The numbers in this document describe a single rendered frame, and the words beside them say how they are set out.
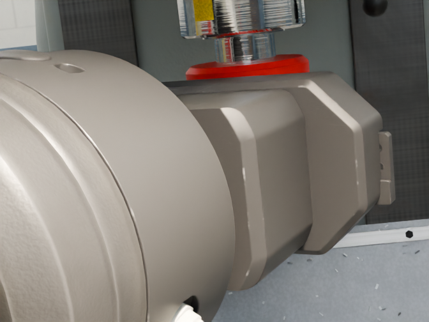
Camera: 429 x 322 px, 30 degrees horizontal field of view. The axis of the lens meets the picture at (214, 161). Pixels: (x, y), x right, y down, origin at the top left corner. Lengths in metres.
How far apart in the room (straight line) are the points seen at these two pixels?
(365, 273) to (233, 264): 0.49
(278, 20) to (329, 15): 0.40
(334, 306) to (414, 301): 0.07
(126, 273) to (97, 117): 0.03
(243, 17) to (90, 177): 0.14
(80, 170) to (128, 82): 0.04
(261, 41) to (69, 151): 0.16
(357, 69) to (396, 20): 0.05
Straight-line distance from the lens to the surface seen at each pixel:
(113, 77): 0.19
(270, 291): 0.69
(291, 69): 0.29
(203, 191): 0.18
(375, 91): 0.69
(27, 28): 4.66
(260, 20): 0.28
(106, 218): 0.15
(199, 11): 0.29
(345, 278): 0.70
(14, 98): 0.16
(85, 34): 0.69
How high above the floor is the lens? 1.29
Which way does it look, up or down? 11 degrees down
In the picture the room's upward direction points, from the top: 6 degrees counter-clockwise
